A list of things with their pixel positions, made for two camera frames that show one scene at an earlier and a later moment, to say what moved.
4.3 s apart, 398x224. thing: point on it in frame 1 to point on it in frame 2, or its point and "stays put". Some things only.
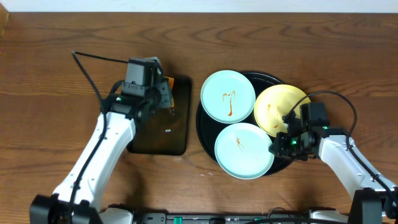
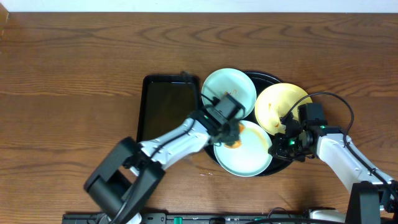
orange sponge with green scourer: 171,84 to 237,144
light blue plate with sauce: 227,96 stays put
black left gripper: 168,96 to 228,133
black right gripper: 278,147 stays put
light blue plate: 242,151 stays put
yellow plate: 273,103 stays put
